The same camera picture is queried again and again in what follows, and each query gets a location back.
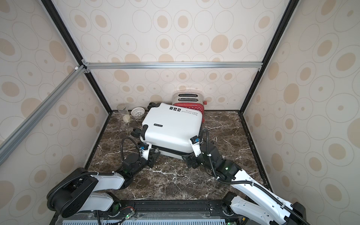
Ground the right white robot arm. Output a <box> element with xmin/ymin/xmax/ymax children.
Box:
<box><xmin>182</xmin><ymin>136</ymin><xmax>308</xmax><ymax>225</ymax></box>

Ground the red polka-dot toaster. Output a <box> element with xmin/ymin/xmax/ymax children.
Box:
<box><xmin>172</xmin><ymin>93</ymin><xmax>207</xmax><ymax>123</ymax></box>

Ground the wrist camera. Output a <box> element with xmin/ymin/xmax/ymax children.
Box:
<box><xmin>140</xmin><ymin>142</ymin><xmax>152</xmax><ymax>160</ymax></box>
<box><xmin>189</xmin><ymin>136</ymin><xmax>202</xmax><ymax>157</ymax></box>

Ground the glass jar with rice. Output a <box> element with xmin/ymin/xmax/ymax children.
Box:
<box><xmin>117</xmin><ymin>104</ymin><xmax>132</xmax><ymax>123</ymax></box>

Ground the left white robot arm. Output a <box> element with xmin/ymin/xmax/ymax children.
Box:
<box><xmin>46</xmin><ymin>150</ymin><xmax>160</xmax><ymax>218</ymax></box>

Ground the white patterned bowl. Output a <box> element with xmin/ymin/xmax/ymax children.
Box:
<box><xmin>131</xmin><ymin>107</ymin><xmax>145</xmax><ymax>118</ymax></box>

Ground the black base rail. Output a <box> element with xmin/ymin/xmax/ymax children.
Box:
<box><xmin>51</xmin><ymin>200</ymin><xmax>247</xmax><ymax>225</ymax></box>

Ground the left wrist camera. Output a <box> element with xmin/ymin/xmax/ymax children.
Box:
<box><xmin>140</xmin><ymin>142</ymin><xmax>152</xmax><ymax>160</ymax></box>

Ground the aluminium frame rail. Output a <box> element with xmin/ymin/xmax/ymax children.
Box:
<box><xmin>85</xmin><ymin>61</ymin><xmax>263</xmax><ymax>69</ymax></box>
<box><xmin>1</xmin><ymin>65</ymin><xmax>85</xmax><ymax>164</ymax></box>

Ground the aluminium frame rail left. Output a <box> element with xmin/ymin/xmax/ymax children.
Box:
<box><xmin>1</xmin><ymin>65</ymin><xmax>85</xmax><ymax>164</ymax></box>

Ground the white hard-shell suitcase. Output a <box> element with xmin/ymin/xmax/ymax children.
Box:
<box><xmin>131</xmin><ymin>102</ymin><xmax>203</xmax><ymax>159</ymax></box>

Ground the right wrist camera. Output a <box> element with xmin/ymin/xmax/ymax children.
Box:
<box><xmin>189</xmin><ymin>136</ymin><xmax>202</xmax><ymax>157</ymax></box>

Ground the aluminium frame rail back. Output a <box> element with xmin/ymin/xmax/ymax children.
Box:
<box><xmin>85</xmin><ymin>61</ymin><xmax>263</xmax><ymax>69</ymax></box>

